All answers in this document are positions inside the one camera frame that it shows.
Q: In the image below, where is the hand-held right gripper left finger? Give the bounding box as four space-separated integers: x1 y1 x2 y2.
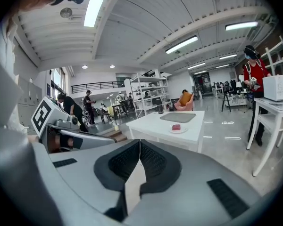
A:
32 139 141 226

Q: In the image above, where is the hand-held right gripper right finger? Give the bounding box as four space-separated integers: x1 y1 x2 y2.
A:
122 139 262 226

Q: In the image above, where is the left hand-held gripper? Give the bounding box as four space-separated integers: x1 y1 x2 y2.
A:
30 97 117 154

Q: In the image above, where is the small white round plate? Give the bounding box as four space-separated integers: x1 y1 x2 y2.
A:
169 126 189 134

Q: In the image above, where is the grey rectangular tray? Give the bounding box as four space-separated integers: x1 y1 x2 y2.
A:
159 112 197 124

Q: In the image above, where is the black balcony railing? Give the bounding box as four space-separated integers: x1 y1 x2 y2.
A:
70 81 125 94

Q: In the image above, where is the pink armchair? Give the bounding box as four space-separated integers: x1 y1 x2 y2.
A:
174 93 194 112

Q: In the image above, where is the orange cushion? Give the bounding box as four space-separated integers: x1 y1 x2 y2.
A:
179 92 192 105

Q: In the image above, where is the white metal shelving rack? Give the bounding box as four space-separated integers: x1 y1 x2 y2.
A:
259 35 283 76
129 73 172 119

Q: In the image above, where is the white side table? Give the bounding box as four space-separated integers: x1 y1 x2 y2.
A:
246 97 283 177

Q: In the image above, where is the person's white shirt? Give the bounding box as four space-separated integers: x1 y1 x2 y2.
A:
0 17 29 136

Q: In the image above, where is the long ceiling light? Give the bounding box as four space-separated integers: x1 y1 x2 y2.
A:
225 21 259 31
165 36 199 54
84 0 111 27
187 62 206 70

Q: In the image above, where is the white microwave oven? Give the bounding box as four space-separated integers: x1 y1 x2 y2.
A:
263 74 283 102

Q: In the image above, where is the black camera tripod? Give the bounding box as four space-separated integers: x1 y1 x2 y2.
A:
221 94 232 113

